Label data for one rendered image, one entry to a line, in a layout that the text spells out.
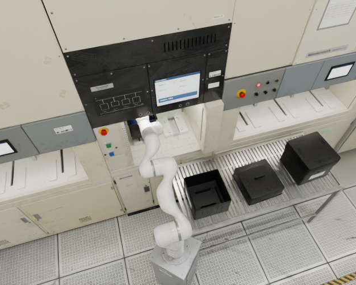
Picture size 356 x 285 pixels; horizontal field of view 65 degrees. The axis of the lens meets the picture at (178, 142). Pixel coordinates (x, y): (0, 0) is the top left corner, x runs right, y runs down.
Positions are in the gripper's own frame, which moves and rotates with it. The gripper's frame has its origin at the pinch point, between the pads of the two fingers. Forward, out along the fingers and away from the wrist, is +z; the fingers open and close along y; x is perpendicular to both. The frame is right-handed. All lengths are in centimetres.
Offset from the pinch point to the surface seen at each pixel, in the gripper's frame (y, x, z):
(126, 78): -7, 52, -30
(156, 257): -15, -45, -99
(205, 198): 33, -45, -69
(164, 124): 19.7, -31.1, 2.9
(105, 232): -58, -121, -40
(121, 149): -20.1, -9.4, -29.3
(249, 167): 73, -35, -58
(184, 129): 34.5, -31.2, -8.0
